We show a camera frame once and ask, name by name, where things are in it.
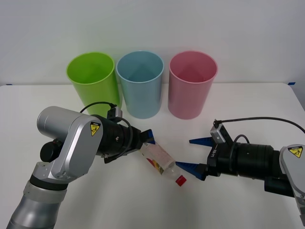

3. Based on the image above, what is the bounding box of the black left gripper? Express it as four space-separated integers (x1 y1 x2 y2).
103 127 157 164

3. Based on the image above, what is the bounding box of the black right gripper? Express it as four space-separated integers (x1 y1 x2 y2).
175 136 237 181

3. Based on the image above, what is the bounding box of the clear plastic bottle red cap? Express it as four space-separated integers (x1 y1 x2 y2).
139 142 187 187

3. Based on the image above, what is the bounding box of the pale blue plastic bin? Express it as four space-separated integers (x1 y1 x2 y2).
116 50 165 119

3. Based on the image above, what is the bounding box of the pink plastic bin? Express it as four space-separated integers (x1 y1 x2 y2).
168 50 219 120

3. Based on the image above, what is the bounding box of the green plastic bin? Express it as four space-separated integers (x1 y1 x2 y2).
66 51 123 121

